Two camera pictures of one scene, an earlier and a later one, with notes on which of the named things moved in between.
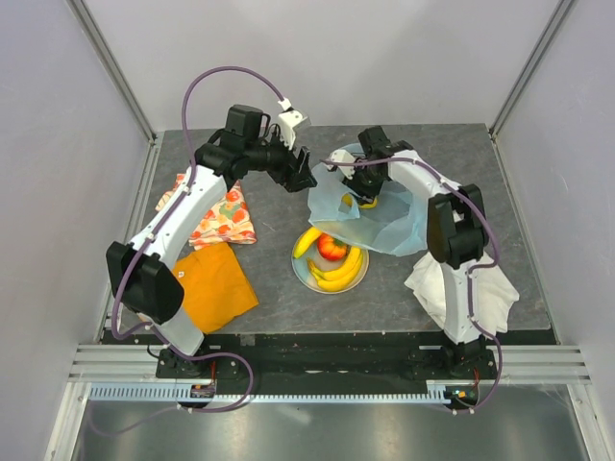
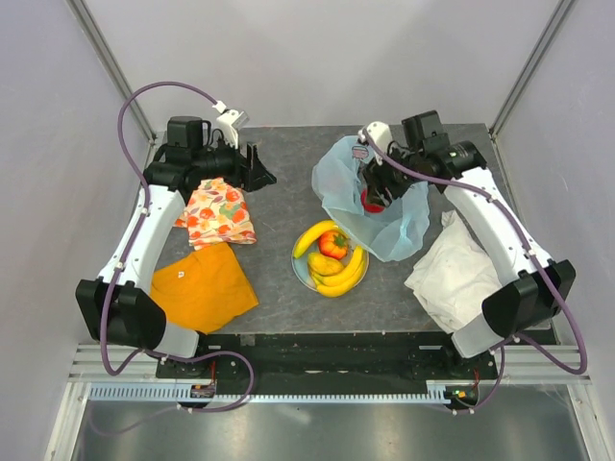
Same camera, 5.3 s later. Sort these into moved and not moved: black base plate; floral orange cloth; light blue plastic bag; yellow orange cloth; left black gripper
Moved: light blue plastic bag; left black gripper
Not moved: floral orange cloth; yellow orange cloth; black base plate
